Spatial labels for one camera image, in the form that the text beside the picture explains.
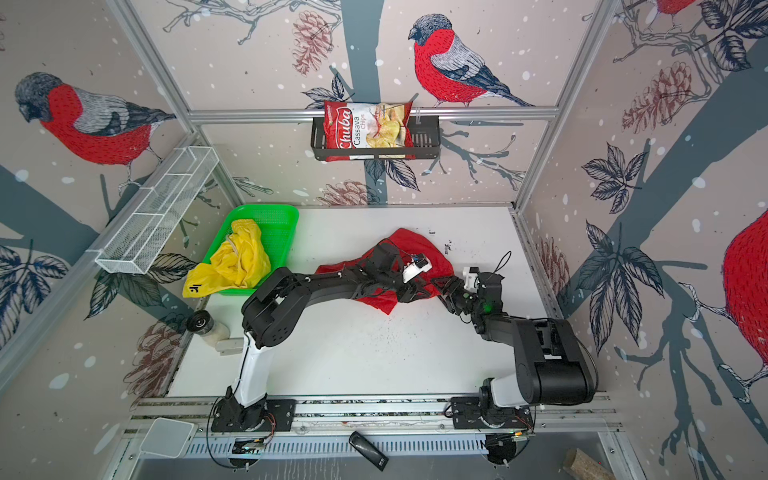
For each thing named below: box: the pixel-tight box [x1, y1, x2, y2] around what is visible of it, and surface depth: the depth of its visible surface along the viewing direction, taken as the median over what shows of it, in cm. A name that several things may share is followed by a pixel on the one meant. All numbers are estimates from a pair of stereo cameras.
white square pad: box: [140, 417, 198, 459], surface depth 71 cm
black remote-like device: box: [348, 431, 389, 471], surface depth 68 cm
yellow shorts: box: [182, 219, 271, 298], surface depth 95 cm
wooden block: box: [563, 448, 614, 480], surface depth 64 cm
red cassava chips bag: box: [324, 101, 416, 162], surface depth 90 cm
